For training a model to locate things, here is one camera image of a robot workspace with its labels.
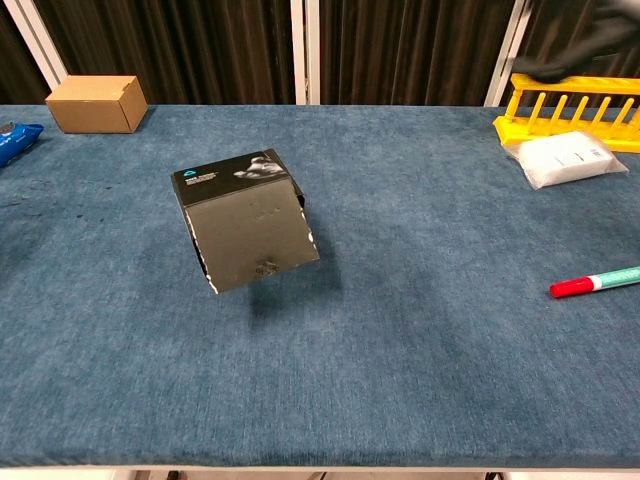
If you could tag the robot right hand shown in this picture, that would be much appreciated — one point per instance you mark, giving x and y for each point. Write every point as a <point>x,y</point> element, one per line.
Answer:
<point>575,55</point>

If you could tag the black cardboard box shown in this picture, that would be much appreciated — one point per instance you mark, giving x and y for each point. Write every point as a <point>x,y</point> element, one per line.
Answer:
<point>250,235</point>

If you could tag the brown cardboard box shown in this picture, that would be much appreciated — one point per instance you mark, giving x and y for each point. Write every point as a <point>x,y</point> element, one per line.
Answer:
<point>95,105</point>

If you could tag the yellow test tube rack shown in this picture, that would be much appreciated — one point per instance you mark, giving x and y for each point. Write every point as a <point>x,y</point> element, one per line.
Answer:
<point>565,95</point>

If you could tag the black pleated curtain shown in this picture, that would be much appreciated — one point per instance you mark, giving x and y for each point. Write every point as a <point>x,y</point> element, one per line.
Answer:
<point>175,50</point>
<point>15,65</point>
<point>400,50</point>
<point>620,62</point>

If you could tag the white packet in clear bag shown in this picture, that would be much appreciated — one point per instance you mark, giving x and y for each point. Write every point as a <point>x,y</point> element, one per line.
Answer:
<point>565,160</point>

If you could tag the red-capped green marker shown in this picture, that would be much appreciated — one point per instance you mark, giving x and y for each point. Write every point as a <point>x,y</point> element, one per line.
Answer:
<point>570,288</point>

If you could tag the blue snack packet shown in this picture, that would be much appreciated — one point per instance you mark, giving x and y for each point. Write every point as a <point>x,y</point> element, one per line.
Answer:
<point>15,145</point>

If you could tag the grey aluminium profile rail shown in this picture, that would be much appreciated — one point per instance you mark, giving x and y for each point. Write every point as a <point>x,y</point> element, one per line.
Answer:
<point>506,55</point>
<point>36,42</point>
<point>298,50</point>

